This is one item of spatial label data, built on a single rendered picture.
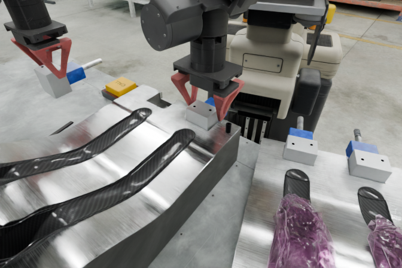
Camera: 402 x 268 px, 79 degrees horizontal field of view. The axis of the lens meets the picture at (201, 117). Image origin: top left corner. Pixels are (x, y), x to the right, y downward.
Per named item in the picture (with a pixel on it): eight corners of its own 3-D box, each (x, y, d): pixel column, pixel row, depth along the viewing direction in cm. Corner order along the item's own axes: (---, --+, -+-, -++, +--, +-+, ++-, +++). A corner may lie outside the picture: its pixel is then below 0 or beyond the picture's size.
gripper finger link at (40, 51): (51, 88, 45) (29, 39, 40) (33, 77, 49) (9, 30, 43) (84, 73, 50) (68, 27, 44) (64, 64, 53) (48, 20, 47)
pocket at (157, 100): (162, 104, 57) (161, 91, 54) (180, 113, 54) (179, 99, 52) (148, 114, 54) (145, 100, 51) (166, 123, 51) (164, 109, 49)
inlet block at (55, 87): (97, 67, 60) (91, 46, 57) (110, 73, 58) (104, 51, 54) (43, 91, 52) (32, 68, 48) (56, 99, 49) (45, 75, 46)
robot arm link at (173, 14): (274, -25, 28) (228, -73, 30) (203, -12, 22) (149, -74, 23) (228, 47, 38) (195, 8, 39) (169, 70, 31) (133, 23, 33)
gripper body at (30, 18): (33, 46, 40) (12, -2, 36) (7, 33, 45) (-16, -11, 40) (70, 35, 44) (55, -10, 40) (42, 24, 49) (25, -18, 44)
